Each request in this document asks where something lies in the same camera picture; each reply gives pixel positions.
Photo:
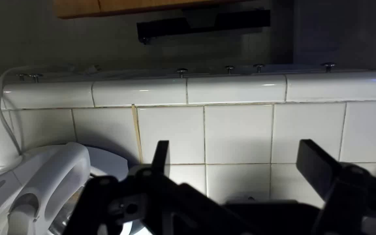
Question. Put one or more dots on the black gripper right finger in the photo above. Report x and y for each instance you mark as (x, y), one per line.
(353, 196)

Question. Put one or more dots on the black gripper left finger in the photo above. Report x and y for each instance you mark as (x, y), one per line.
(110, 204)

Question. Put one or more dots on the small metal knob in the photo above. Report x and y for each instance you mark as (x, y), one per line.
(230, 68)
(182, 69)
(328, 66)

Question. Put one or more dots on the brown wooden panel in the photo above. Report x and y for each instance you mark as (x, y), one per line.
(110, 7)

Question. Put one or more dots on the black metal bar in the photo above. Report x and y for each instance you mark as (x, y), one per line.
(196, 24)

